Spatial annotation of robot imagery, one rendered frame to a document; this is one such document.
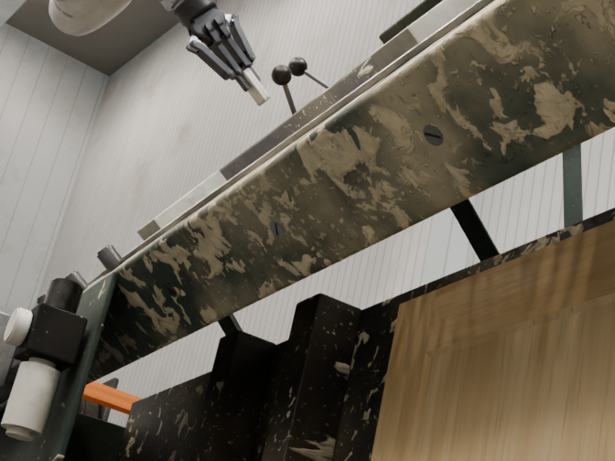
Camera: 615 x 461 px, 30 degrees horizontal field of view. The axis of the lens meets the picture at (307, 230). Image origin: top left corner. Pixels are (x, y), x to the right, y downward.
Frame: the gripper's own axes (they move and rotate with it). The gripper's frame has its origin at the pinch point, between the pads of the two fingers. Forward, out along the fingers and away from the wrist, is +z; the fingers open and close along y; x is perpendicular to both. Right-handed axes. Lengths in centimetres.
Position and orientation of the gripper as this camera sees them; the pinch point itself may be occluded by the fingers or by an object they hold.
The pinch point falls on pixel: (253, 87)
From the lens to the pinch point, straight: 217.4
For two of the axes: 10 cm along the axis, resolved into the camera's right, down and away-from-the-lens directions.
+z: 6.0, 8.0, 0.9
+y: -6.4, 5.4, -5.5
